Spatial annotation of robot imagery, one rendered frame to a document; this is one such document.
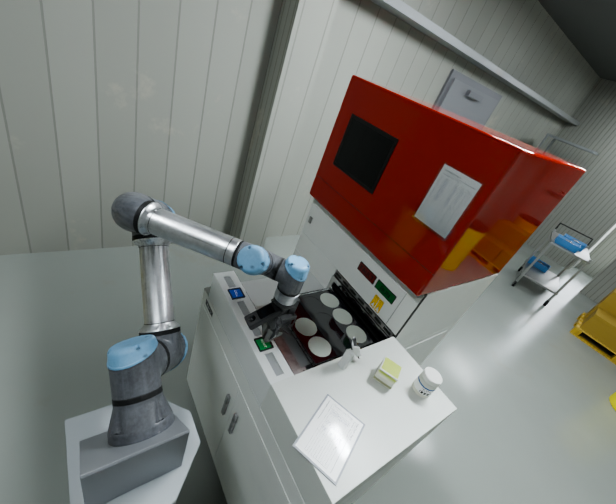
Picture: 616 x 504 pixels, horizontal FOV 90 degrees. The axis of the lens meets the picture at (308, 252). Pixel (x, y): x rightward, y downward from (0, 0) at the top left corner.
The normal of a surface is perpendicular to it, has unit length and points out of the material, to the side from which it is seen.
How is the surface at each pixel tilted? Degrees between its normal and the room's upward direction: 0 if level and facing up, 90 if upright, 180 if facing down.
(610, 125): 90
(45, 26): 90
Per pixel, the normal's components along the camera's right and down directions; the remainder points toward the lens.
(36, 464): 0.32, -0.79
